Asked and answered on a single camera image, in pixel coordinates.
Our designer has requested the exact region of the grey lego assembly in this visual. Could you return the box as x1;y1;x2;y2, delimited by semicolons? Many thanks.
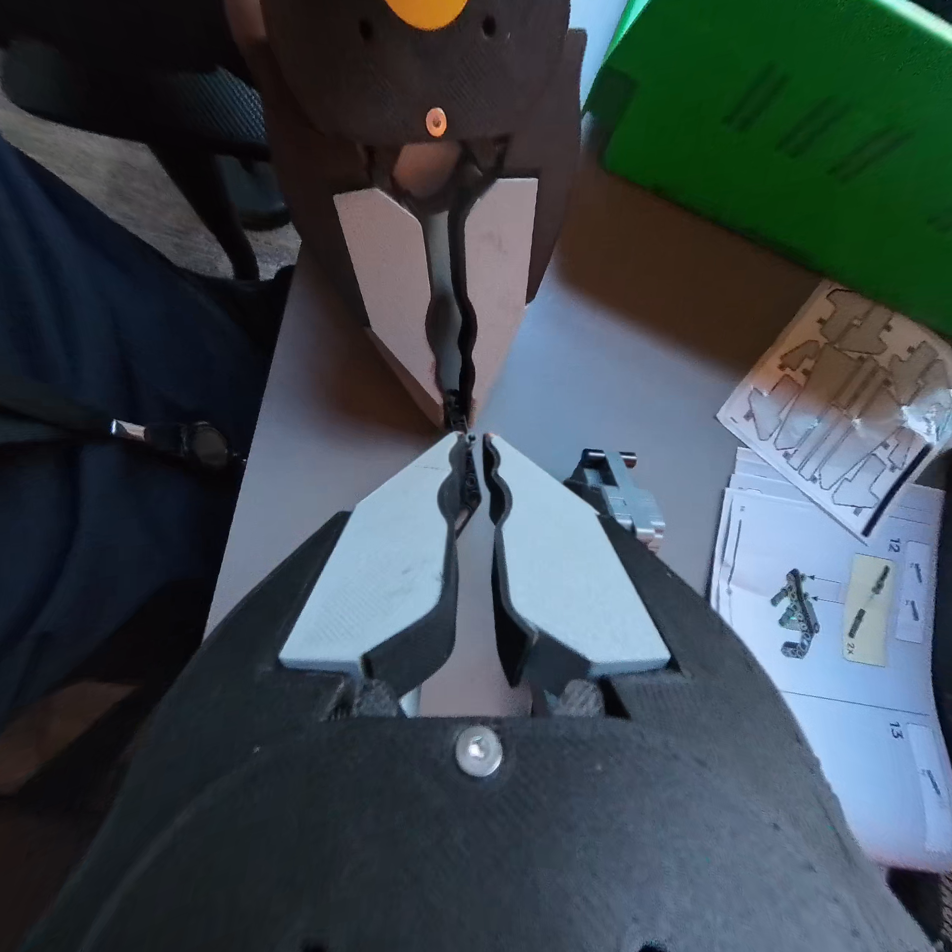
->
564;446;669;553

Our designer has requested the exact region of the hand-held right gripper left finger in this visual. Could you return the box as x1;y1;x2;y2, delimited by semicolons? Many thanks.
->
279;431;461;704

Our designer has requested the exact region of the black strap with buckle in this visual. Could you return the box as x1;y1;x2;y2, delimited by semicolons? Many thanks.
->
0;413;249;473

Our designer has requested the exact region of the green box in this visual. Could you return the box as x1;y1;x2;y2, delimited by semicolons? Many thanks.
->
580;0;952;337

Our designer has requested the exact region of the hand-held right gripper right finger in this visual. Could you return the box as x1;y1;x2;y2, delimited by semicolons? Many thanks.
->
482;433;672;711

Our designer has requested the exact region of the lego instruction booklet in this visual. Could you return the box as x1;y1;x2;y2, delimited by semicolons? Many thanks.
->
709;446;952;873

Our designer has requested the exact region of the black office chair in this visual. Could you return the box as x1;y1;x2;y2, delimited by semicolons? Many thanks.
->
0;0;295;284

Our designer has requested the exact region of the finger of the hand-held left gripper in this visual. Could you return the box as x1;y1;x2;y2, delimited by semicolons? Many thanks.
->
448;175;540;425
333;188;451;431

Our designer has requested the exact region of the lego sticker sheet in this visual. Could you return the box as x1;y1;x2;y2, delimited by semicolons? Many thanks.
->
716;281;952;541

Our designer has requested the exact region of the dark grey lego pin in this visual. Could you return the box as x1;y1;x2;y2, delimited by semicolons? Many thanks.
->
455;437;481;523

